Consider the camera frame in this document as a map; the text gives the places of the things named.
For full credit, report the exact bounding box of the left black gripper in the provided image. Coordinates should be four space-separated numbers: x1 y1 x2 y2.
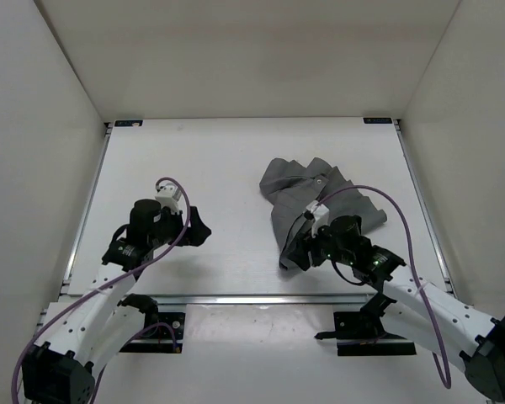
151 202 212 244

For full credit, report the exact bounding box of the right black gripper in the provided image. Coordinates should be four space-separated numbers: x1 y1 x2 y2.
288 219 354 271

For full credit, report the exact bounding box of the grey pleated skirt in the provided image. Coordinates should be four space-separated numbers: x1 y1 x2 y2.
259 157 387 270

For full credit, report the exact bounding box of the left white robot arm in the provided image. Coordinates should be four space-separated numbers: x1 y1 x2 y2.
18 197 211 403

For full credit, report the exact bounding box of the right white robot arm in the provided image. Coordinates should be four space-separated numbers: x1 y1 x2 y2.
282 215 505 402

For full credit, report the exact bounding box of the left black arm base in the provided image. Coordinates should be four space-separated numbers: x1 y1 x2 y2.
118 294 186 354

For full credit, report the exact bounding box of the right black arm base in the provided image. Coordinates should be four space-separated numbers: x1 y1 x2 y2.
315 294 417 357

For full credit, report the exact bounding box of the left blue corner sticker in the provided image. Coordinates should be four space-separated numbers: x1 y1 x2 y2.
114 120 143 127

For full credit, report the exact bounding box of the blue corner sticker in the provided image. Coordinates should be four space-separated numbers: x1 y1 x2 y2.
114 120 143 127
363 117 392 125

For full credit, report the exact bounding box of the right blue corner sticker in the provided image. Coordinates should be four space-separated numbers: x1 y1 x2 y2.
363 117 392 125

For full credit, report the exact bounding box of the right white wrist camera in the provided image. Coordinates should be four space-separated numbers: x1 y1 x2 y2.
303 200 330 237

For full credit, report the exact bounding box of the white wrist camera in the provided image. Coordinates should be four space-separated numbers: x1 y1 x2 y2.
303 200 330 237
155 181 182 215

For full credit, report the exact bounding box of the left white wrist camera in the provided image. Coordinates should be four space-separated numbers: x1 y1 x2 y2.
155 181 182 215

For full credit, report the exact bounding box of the front aluminium rail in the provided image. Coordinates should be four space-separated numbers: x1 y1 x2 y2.
61 292 458 307

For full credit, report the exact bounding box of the left aluminium table rail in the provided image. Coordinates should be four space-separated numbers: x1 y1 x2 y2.
59 122 114 295

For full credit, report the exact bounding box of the aluminium table rail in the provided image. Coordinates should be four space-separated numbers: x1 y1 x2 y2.
394 120 456 295
59 122 114 295

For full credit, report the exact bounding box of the right aluminium table rail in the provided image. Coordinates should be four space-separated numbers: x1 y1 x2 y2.
394 120 456 295

